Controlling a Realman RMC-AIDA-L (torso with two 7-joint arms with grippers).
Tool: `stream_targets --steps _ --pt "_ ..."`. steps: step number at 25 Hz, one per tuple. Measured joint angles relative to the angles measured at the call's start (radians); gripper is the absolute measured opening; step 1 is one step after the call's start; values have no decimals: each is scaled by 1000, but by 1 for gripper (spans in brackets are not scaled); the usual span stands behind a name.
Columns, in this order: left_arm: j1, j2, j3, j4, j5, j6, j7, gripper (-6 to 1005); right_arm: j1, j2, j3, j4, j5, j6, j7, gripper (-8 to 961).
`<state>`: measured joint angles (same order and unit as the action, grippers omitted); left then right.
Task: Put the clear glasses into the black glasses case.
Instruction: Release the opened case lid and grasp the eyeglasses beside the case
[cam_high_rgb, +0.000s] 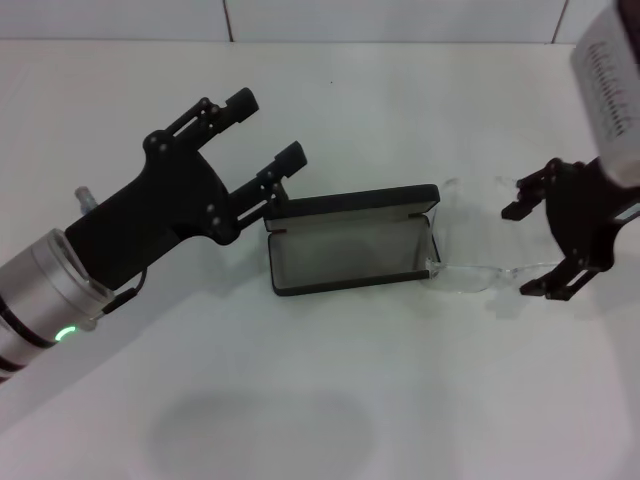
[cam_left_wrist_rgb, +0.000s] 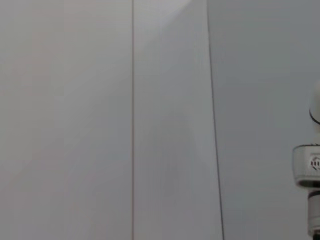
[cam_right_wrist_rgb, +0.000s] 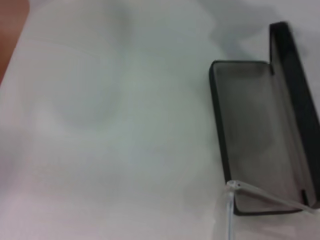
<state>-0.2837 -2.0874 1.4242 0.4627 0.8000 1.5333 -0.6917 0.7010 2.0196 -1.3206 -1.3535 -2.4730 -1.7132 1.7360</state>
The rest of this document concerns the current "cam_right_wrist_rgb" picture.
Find clear white-framed glasses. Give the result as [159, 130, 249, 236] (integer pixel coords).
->
[223, 180, 320, 240]

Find black glasses case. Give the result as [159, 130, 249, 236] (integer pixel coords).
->
[208, 21, 320, 217]

